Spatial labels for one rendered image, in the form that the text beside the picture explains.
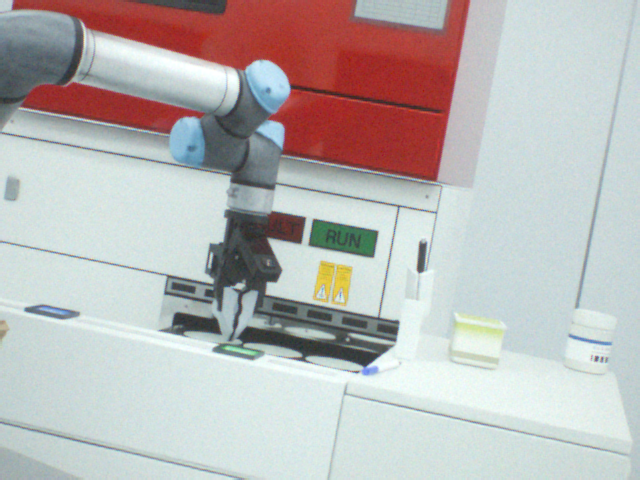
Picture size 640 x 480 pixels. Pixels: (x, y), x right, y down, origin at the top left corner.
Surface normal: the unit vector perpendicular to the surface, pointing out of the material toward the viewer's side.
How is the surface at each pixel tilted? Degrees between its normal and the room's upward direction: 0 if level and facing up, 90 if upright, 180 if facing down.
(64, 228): 90
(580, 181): 90
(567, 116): 90
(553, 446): 90
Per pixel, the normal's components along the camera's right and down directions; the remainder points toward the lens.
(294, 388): -0.20, 0.02
